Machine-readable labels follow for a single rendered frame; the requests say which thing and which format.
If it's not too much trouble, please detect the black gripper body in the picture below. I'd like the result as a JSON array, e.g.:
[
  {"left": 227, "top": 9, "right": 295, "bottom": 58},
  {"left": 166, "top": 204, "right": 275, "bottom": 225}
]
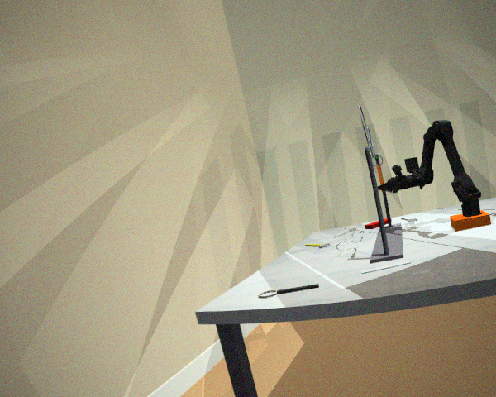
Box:
[{"left": 390, "top": 175, "right": 410, "bottom": 193}]

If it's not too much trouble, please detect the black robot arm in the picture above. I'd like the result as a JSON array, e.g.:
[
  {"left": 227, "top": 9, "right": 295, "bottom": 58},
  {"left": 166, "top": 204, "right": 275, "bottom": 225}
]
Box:
[{"left": 404, "top": 120, "right": 482, "bottom": 217}]

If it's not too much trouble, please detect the black handle with grey wire loop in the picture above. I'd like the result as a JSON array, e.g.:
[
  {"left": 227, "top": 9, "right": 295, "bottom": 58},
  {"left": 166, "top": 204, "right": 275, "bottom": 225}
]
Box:
[{"left": 259, "top": 284, "right": 319, "bottom": 298}]

